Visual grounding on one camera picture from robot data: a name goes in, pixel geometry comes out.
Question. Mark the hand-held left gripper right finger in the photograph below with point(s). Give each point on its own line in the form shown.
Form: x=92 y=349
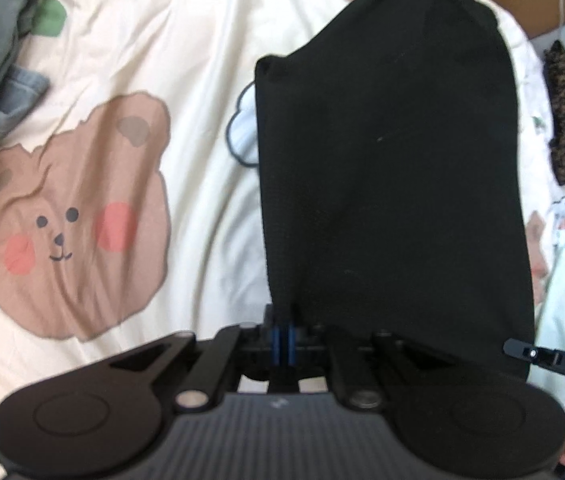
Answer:
x=291 y=345

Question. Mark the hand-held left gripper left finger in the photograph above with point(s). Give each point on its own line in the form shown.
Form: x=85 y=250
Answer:
x=276 y=345

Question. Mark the black bear print shorts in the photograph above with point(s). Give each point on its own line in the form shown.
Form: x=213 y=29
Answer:
x=387 y=160

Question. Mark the cream bear printed blanket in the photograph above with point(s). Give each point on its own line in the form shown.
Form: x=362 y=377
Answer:
x=162 y=60

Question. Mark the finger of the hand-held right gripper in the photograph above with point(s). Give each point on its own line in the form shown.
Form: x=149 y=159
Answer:
x=527 y=352

